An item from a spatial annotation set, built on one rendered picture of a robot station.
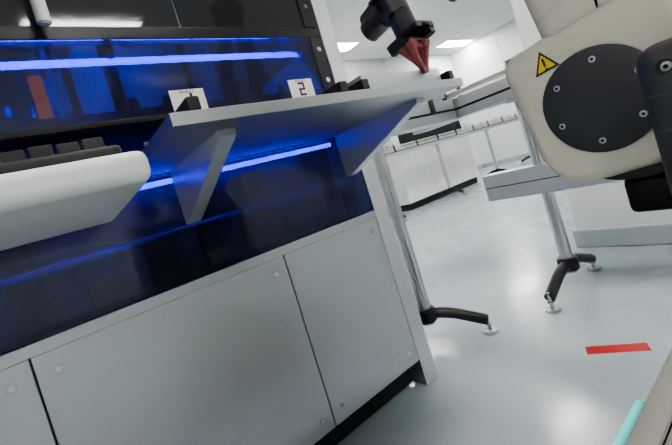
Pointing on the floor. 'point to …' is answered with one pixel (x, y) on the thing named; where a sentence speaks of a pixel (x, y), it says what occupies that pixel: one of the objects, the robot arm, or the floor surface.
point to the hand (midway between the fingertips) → (425, 69)
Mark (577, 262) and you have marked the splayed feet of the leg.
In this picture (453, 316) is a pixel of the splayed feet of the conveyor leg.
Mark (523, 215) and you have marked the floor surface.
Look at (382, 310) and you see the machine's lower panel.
